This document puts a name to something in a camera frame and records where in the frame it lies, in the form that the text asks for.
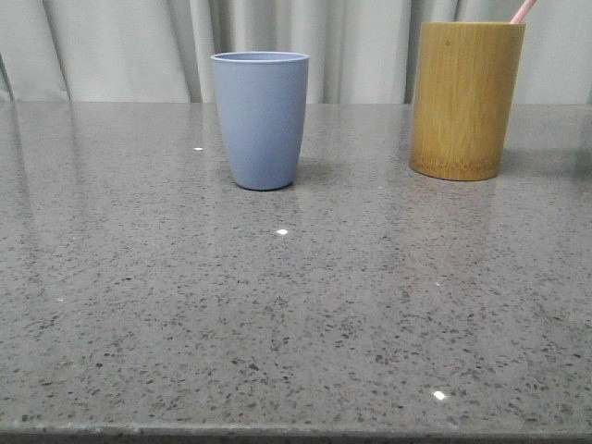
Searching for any pink chopstick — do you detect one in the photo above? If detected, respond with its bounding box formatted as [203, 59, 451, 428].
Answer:
[510, 0, 537, 24]

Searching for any grey-white curtain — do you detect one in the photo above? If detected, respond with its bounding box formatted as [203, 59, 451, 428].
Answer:
[0, 0, 592, 105]

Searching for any blue plastic cup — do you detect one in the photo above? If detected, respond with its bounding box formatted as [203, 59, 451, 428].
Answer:
[211, 52, 309, 191]

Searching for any bamboo cylindrical holder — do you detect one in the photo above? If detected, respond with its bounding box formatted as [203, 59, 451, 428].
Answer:
[410, 21, 525, 181]

